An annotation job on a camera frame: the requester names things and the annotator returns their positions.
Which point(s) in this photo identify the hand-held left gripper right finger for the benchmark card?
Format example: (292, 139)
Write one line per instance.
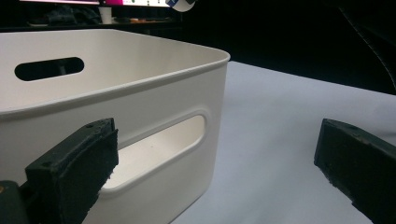
(361, 165)

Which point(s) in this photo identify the computer monitor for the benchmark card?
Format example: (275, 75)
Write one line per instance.
(93, 2)

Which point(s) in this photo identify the white plastic storage bin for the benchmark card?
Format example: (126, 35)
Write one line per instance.
(130, 102)

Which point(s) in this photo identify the white round object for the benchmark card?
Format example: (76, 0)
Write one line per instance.
(182, 5)

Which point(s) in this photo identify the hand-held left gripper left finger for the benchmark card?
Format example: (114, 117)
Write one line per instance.
(71, 168)

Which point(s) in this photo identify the white paper cup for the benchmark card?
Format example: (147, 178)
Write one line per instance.
(106, 15)

